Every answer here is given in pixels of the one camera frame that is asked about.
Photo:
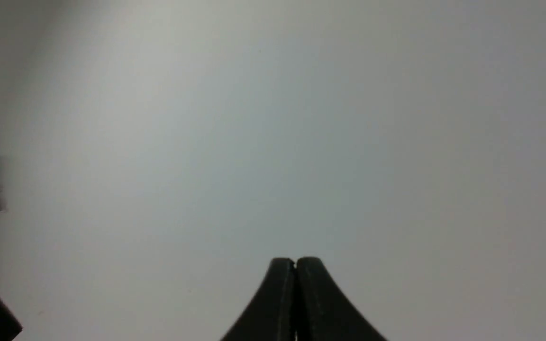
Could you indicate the right gripper black camera left finger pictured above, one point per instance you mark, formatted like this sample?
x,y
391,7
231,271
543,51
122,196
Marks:
x,y
268,316

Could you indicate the right gripper black camera right finger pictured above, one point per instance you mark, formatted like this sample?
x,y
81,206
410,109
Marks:
x,y
324,313

